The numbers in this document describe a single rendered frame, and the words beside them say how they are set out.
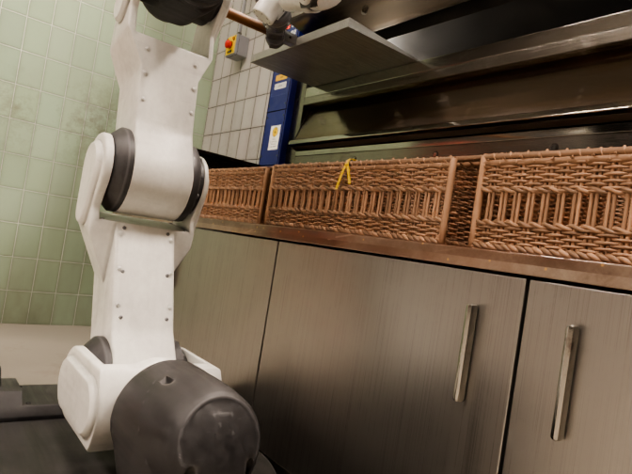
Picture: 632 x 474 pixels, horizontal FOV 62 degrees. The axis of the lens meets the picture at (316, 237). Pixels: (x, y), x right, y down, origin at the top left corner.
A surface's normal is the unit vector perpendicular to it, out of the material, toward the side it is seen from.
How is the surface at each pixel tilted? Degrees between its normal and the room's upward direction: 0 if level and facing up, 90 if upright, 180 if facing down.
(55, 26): 90
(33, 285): 90
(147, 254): 69
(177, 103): 79
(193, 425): 65
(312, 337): 90
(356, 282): 90
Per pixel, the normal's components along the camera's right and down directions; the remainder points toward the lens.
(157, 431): -0.56, -0.46
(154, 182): 0.56, 0.27
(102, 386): 0.61, -0.36
